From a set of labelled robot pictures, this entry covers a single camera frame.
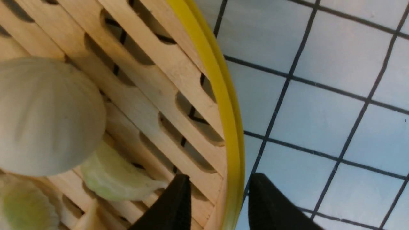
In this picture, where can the white round bun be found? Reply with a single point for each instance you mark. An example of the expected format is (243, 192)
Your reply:
(52, 115)

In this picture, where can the yellow-rimmed bamboo steamer basket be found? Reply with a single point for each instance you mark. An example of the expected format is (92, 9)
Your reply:
(170, 104)

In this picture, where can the white checkered tablecloth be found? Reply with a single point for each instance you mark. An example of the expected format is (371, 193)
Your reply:
(323, 93)

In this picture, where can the pale green dumpling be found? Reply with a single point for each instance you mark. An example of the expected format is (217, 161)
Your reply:
(113, 178)

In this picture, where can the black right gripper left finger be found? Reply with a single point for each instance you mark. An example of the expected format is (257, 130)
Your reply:
(171, 211)

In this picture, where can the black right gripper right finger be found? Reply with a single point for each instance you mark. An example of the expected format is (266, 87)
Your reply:
(269, 209)

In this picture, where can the pale green round bun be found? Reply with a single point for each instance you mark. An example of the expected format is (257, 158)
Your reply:
(25, 207)

